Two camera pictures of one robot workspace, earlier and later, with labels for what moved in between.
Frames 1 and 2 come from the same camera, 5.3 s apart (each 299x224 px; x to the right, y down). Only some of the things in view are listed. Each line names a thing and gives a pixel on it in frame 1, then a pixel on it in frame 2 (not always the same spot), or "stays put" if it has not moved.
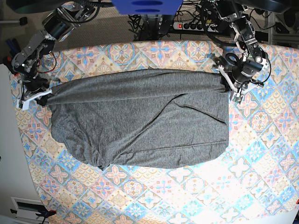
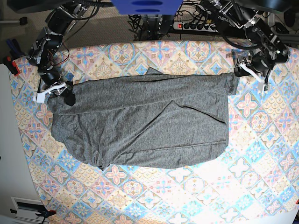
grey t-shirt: x=143 y=118 stays put
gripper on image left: x=36 y=87 → x=51 y=81
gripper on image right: x=240 y=72 → x=260 y=63
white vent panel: x=27 y=209 stays put
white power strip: x=198 y=26 stays put
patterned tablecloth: x=255 y=181 stays put
